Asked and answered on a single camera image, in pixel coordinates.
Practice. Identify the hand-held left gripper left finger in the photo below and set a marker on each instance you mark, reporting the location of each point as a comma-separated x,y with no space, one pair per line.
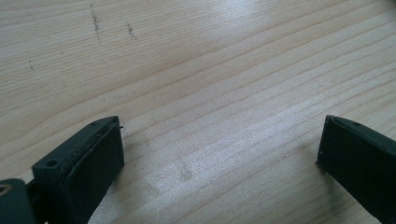
84,168

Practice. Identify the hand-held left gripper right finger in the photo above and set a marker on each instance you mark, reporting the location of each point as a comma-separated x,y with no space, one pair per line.
358,155

